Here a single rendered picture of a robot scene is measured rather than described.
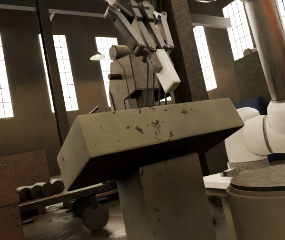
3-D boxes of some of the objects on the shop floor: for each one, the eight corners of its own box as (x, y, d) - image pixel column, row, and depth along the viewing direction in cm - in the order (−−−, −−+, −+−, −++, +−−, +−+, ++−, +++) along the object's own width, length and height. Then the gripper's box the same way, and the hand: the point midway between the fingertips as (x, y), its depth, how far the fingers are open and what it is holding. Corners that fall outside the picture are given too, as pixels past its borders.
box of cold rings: (37, 205, 402) (29, 154, 408) (55, 209, 335) (45, 148, 341) (-48, 229, 341) (-56, 169, 347) (-46, 241, 274) (-57, 166, 280)
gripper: (98, -37, 47) (151, 74, 38) (159, -24, 54) (215, 72, 45) (86, 0, 53) (130, 104, 44) (142, 7, 60) (190, 97, 51)
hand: (164, 70), depth 46 cm, fingers closed
